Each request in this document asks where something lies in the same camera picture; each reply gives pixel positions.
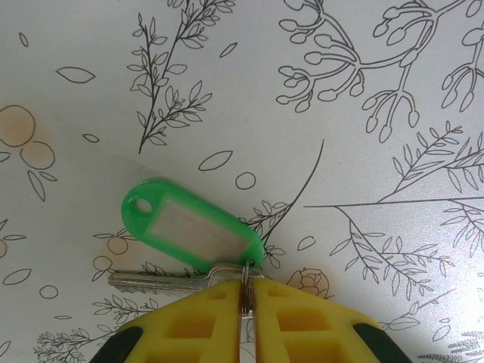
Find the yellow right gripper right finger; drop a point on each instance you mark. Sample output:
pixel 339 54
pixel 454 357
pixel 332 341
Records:
pixel 302 332

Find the green plastic key tag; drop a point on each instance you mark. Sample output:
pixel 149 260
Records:
pixel 189 227

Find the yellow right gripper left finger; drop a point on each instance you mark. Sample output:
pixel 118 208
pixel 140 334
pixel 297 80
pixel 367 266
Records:
pixel 189 332

